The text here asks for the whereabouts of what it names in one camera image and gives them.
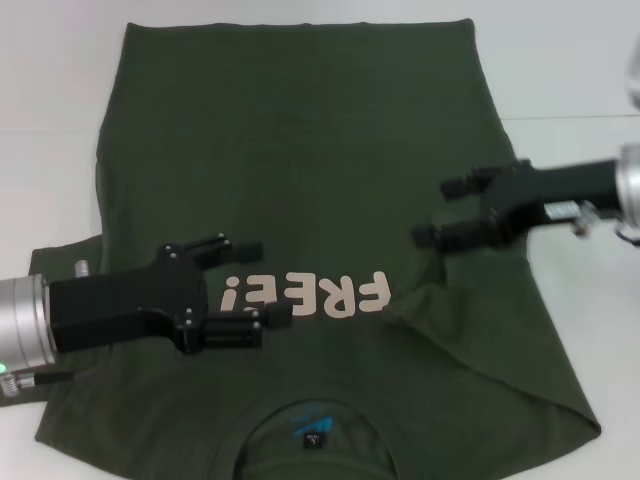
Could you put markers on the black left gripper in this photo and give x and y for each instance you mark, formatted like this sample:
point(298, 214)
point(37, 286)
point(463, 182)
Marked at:
point(130, 305)

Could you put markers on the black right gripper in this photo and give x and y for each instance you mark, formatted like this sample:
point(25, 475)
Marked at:
point(540, 192)

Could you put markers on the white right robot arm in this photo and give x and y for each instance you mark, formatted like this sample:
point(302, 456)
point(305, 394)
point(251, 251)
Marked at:
point(631, 185)

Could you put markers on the dark green FREE t-shirt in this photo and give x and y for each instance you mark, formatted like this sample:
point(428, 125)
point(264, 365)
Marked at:
point(300, 150)

